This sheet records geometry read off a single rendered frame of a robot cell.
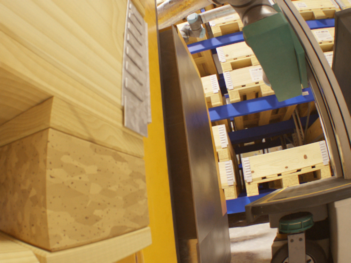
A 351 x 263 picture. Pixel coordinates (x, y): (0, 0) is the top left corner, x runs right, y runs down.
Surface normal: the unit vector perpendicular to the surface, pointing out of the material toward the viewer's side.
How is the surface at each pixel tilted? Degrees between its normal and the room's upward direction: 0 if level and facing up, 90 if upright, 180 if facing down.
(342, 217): 90
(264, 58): 180
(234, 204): 90
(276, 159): 90
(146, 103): 90
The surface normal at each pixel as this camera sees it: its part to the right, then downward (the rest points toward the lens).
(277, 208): -0.60, -0.19
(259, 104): -0.34, -0.26
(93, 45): 0.94, -0.19
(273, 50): 0.10, 0.95
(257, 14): -0.64, -0.49
